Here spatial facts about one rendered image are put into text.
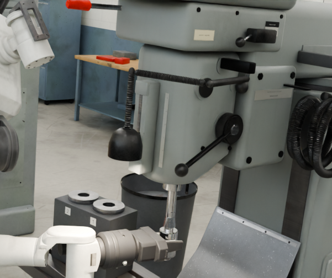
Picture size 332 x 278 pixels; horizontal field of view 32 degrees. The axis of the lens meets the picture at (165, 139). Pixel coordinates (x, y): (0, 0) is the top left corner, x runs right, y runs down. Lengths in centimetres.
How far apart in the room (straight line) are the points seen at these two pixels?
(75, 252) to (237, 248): 59
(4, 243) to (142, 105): 44
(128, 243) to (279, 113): 49
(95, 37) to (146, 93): 747
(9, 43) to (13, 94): 11
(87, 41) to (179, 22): 773
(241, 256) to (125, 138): 69
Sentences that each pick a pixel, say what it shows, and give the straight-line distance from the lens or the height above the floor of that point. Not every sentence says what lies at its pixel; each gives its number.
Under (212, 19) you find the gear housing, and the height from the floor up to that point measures 170.
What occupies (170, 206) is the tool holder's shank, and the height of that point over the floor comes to 124.
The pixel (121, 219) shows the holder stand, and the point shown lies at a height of 113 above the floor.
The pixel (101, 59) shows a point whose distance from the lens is 740.
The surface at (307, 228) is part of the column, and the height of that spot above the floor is 115.
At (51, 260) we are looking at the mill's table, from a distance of 175.
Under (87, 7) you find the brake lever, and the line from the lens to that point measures 126.
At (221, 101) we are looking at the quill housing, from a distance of 131.
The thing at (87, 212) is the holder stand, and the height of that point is 114.
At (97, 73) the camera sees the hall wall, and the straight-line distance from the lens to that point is 869.
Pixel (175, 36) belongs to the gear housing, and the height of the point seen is 166.
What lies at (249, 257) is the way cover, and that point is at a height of 102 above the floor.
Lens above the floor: 173
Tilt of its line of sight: 14 degrees down
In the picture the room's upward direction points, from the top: 6 degrees clockwise
